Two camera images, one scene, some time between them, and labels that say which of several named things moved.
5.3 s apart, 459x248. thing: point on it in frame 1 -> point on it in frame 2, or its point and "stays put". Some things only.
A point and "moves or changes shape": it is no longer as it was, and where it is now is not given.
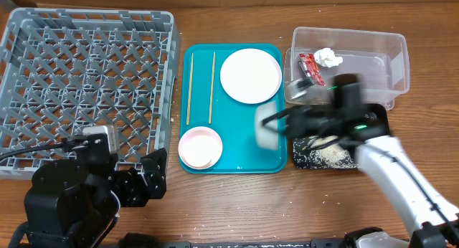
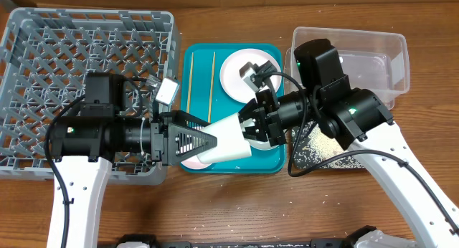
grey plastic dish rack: x=62 y=69 stays put
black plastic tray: x=328 y=152 stays put
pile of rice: x=332 y=155 stays put
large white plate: x=250 y=76 stays put
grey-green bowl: x=267 y=135 moves or changes shape
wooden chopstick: x=190 y=89 stays put
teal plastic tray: x=205 y=102 stays put
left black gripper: x=134 y=183 -> x=158 y=142
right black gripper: x=304 y=124 -> x=257 y=112
